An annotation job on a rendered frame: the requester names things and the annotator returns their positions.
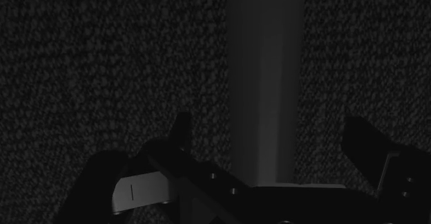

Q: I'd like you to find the grey robot stand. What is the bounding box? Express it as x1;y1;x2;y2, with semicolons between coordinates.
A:
226;0;307;188

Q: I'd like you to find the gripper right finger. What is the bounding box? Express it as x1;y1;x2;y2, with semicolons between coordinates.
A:
341;115;431;224

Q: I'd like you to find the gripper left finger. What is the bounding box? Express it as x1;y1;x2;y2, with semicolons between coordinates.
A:
53;111;253;224

